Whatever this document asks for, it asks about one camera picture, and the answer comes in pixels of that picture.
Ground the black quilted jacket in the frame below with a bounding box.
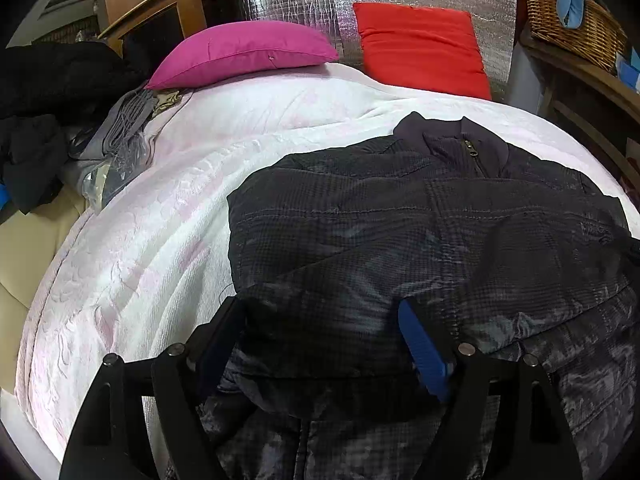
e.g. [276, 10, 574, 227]
[200, 113, 639, 479]

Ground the white bed blanket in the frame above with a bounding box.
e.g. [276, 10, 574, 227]
[14, 63, 639, 460]

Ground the cream leather sofa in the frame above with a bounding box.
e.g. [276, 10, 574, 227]
[0, 186, 87, 393]

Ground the blue jacket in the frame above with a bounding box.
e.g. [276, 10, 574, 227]
[0, 184, 11, 209]

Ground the grey folded garment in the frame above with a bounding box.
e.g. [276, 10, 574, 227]
[62, 86, 194, 212]

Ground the wooden side table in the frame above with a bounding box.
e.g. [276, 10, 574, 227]
[518, 27, 639, 204]

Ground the pile of black coats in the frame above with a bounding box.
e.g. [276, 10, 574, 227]
[1, 41, 143, 214]

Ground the blue white tissue pack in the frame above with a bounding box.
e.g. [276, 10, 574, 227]
[615, 53, 640, 93]

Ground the red cushion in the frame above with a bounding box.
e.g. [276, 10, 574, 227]
[352, 2, 491, 100]

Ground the wicker basket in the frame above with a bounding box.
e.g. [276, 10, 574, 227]
[526, 0, 630, 73]

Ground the magenta pillow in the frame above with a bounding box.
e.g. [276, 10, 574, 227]
[146, 21, 338, 90]

